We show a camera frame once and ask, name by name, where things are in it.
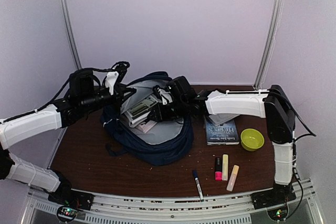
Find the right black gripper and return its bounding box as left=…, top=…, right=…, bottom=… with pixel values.
left=148, top=98, right=188, bottom=122

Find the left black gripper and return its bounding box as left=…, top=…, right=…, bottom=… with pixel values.
left=80, top=83, right=137, bottom=112

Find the white grey booklet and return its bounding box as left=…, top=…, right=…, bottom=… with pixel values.
left=124, top=95, right=159, bottom=127

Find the pink flower cover book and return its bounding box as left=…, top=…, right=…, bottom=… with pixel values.
left=135, top=120, right=157, bottom=133

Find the navy blue student backpack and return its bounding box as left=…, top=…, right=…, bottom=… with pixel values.
left=100, top=71, right=195, bottom=166

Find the pale green notebook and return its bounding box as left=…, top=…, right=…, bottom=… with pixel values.
left=207, top=114, right=232, bottom=126

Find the dark blue paperback book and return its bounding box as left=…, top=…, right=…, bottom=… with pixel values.
left=204, top=116, right=240, bottom=145

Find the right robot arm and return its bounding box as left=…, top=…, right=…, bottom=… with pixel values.
left=149, top=76, right=297, bottom=204

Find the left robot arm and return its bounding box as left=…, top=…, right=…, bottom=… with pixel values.
left=1, top=62, right=136, bottom=205

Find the blue capped whiteboard marker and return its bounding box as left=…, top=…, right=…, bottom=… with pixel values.
left=192, top=169, right=204, bottom=202

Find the yellow highlighter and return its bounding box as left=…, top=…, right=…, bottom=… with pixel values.
left=222, top=154, right=228, bottom=181

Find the pink black highlighter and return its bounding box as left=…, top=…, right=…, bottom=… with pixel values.
left=214, top=157, right=222, bottom=181

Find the lime green plastic bowl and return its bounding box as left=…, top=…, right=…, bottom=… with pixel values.
left=240, top=129, right=265, bottom=152

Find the pale orange highlighter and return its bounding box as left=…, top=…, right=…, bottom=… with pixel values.
left=226, top=165, right=239, bottom=191

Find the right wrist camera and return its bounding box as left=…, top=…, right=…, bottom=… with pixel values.
left=152, top=86, right=173, bottom=105

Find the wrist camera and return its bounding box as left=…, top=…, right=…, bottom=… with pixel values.
left=152, top=86, right=173, bottom=105
left=103, top=61, right=130, bottom=95

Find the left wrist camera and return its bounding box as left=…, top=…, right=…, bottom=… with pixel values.
left=103, top=61, right=130, bottom=95

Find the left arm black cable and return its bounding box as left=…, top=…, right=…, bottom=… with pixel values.
left=34, top=61, right=130, bottom=112

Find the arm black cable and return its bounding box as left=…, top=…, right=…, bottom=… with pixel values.
left=34, top=61, right=130, bottom=112
left=270, top=90, right=317, bottom=219

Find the front aluminium rail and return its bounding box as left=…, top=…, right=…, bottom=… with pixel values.
left=19, top=179, right=327, bottom=223

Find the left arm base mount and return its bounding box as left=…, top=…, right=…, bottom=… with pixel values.
left=47, top=190, right=94, bottom=223

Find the left aluminium frame post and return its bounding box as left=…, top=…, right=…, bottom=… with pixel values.
left=60, top=0, right=82, bottom=70

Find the aluminium frame post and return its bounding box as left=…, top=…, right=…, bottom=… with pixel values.
left=254, top=0, right=284, bottom=90
left=60, top=0, right=82, bottom=70

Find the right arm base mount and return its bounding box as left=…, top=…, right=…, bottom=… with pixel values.
left=251, top=189, right=296, bottom=222

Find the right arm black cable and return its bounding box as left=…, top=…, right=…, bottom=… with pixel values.
left=270, top=90, right=317, bottom=219

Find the right aluminium frame post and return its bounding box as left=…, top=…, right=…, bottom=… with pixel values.
left=254, top=0, right=284, bottom=90

